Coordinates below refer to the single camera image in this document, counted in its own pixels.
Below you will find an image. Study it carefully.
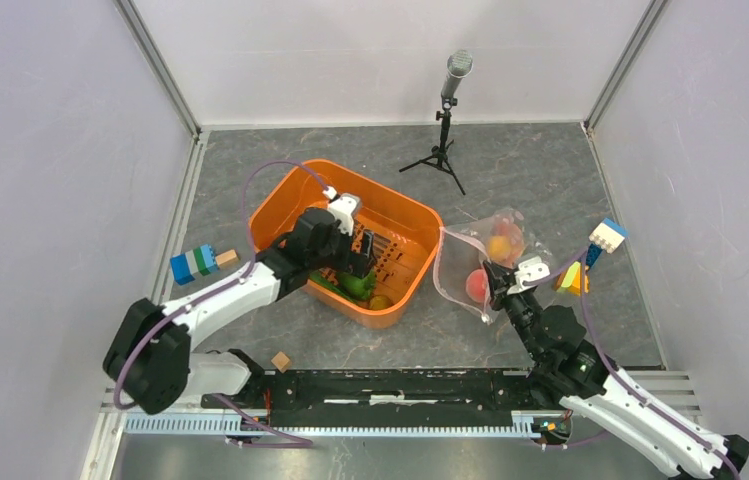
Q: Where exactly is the microphone on black tripod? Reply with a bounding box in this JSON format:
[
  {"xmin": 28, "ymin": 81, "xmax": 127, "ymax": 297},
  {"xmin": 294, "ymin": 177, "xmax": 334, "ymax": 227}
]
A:
[{"xmin": 398, "ymin": 49, "xmax": 473, "ymax": 196}]

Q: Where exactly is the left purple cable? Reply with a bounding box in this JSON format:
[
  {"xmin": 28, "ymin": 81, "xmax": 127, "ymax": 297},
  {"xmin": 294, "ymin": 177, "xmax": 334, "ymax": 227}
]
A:
[{"xmin": 112, "ymin": 160, "xmax": 339, "ymax": 412}]

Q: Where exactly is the small wooden cube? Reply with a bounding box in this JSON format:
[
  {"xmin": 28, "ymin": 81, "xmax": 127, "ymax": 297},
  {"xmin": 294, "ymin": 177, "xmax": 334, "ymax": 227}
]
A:
[{"xmin": 271, "ymin": 351, "xmax": 292, "ymax": 373}]

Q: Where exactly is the clear pink-dotted zip bag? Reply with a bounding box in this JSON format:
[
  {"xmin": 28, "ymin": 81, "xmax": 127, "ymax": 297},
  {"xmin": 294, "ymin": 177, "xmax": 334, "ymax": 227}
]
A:
[{"xmin": 433, "ymin": 207, "xmax": 555, "ymax": 324}]

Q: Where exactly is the pink toy peach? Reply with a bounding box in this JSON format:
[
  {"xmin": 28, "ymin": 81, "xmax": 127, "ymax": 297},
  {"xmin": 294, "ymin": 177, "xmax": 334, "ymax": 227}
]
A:
[{"xmin": 465, "ymin": 268, "xmax": 488, "ymax": 304}]

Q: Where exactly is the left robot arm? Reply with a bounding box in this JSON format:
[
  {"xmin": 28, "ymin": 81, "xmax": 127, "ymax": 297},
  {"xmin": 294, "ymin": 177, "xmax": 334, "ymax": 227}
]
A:
[{"xmin": 102, "ymin": 207, "xmax": 376, "ymax": 415}]

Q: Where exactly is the red toy strawberry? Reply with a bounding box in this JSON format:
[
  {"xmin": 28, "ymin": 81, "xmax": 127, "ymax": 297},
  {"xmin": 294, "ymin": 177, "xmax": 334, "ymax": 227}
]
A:
[{"xmin": 493, "ymin": 219, "xmax": 524, "ymax": 249}]

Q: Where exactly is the green toy bell pepper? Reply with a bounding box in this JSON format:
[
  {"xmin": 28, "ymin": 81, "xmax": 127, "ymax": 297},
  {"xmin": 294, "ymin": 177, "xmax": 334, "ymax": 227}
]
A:
[{"xmin": 336, "ymin": 270, "xmax": 377, "ymax": 302}]

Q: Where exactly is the small tan wooden block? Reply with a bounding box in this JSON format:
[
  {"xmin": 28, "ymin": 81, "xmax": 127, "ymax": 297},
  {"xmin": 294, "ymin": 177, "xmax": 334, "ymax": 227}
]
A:
[{"xmin": 216, "ymin": 249, "xmax": 240, "ymax": 269}]

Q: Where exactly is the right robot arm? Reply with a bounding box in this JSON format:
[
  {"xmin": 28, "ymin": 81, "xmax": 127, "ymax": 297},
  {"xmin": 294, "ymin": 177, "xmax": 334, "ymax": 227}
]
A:
[{"xmin": 482, "ymin": 257, "xmax": 749, "ymax": 479}]

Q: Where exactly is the blue white toy brick stack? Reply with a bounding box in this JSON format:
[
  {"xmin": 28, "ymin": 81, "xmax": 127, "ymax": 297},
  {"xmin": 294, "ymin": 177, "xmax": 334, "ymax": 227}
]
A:
[{"xmin": 585, "ymin": 218, "xmax": 628, "ymax": 269}]

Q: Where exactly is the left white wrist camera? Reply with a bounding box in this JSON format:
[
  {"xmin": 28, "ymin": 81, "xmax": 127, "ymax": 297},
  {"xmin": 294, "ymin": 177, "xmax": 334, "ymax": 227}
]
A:
[{"xmin": 327, "ymin": 193, "xmax": 362, "ymax": 236}]

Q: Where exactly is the olive toy fruit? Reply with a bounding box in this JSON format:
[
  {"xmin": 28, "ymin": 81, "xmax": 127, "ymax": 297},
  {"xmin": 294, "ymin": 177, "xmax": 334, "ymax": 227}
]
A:
[{"xmin": 368, "ymin": 295, "xmax": 394, "ymax": 311}]

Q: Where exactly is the yellow toy lemon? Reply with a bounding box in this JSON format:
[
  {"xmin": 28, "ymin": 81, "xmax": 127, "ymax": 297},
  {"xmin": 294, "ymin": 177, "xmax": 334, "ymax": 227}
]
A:
[{"xmin": 486, "ymin": 235, "xmax": 513, "ymax": 265}]

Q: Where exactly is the orange plastic basket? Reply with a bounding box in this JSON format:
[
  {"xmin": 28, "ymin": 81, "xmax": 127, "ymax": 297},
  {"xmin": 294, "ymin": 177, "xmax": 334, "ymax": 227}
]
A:
[{"xmin": 248, "ymin": 159, "xmax": 443, "ymax": 329}]

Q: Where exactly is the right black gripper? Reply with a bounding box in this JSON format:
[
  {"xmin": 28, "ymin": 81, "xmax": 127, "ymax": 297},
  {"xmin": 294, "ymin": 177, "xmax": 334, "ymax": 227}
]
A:
[{"xmin": 482, "ymin": 259, "xmax": 540, "ymax": 359}]

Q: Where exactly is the blue green striped brick stack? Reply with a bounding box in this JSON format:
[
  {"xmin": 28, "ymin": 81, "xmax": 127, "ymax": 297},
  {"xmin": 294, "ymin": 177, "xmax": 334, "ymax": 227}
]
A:
[{"xmin": 169, "ymin": 244, "xmax": 220, "ymax": 286}]

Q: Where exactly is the green toy cucumber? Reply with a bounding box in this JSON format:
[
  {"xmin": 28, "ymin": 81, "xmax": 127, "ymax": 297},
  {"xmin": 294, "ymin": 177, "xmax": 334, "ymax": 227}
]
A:
[{"xmin": 310, "ymin": 273, "xmax": 356, "ymax": 304}]

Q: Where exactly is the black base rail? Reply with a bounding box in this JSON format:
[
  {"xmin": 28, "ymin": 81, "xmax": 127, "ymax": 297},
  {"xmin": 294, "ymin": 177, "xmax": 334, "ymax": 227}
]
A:
[{"xmin": 228, "ymin": 368, "xmax": 562, "ymax": 428}]

